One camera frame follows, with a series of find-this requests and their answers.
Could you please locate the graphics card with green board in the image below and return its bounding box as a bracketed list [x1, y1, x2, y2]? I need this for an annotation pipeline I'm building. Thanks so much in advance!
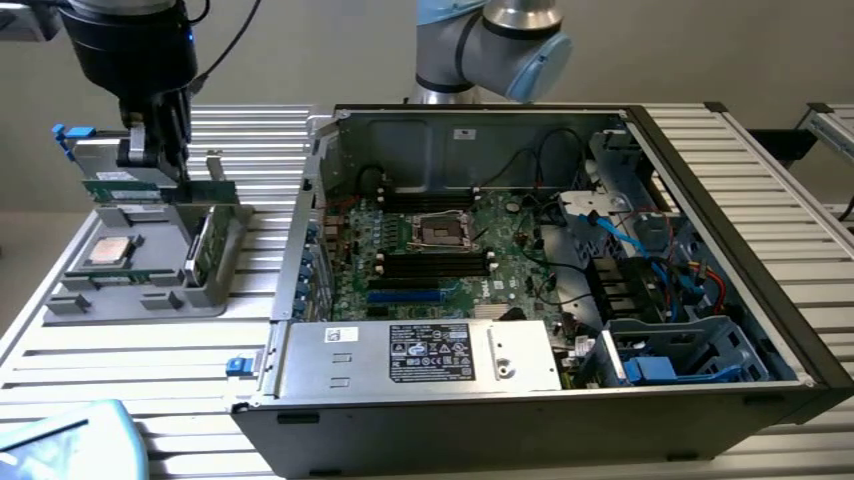
[186, 203, 234, 290]

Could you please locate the black open PC case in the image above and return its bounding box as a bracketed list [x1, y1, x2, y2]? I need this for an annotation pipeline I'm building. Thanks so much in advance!
[228, 101, 854, 477]

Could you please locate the blue case latch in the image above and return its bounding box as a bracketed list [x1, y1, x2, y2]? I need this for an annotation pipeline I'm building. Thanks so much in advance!
[224, 353, 260, 377]

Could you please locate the blue expansion slot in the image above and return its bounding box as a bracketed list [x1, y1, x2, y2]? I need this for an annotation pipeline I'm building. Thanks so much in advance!
[367, 290, 448, 304]

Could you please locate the green motherboard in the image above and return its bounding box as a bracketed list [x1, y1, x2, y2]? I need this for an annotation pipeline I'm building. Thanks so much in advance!
[318, 191, 570, 322]

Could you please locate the silver power supply unit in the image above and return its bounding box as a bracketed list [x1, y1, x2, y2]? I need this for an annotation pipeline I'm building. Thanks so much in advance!
[275, 319, 563, 397]

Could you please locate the blue data wire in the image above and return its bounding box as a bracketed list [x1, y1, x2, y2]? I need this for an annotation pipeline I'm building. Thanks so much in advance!
[585, 211, 699, 324]

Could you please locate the grey disk with blue handle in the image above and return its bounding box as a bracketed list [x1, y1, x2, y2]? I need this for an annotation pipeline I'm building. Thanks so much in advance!
[51, 124, 226, 182]

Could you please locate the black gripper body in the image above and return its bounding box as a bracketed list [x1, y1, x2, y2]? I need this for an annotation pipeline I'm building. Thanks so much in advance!
[60, 1, 202, 126]

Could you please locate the CPU chip with metal lid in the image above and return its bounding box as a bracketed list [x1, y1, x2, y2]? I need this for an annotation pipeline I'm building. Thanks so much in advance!
[88, 238, 136, 267]

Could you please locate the metal disk bay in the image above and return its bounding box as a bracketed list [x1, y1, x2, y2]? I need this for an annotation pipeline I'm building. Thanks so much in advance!
[602, 314, 781, 390]

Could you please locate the red wire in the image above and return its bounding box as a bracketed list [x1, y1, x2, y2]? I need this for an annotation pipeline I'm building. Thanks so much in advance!
[705, 268, 730, 303]

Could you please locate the CPU socket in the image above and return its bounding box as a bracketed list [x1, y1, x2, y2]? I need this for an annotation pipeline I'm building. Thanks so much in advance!
[407, 211, 474, 252]

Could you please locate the grey parts rack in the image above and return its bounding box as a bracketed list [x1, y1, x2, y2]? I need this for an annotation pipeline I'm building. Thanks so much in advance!
[41, 135, 259, 327]

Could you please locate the metal slat side table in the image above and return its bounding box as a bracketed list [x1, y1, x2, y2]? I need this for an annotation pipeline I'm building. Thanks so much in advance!
[798, 101, 854, 167]

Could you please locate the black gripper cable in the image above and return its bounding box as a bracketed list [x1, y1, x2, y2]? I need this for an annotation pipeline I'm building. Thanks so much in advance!
[179, 0, 263, 95]

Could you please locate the black expansion slot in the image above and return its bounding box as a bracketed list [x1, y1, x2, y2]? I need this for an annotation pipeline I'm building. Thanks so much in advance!
[367, 279, 444, 292]

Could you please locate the metal drive cage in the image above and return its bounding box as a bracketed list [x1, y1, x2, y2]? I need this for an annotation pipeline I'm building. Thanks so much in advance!
[555, 128, 677, 262]

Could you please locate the black wire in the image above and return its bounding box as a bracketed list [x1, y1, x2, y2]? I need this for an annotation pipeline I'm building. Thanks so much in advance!
[478, 128, 590, 192]

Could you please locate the green RAM stick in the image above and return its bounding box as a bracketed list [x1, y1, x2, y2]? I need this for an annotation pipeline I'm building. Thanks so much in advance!
[81, 180, 166, 202]
[81, 269, 179, 280]

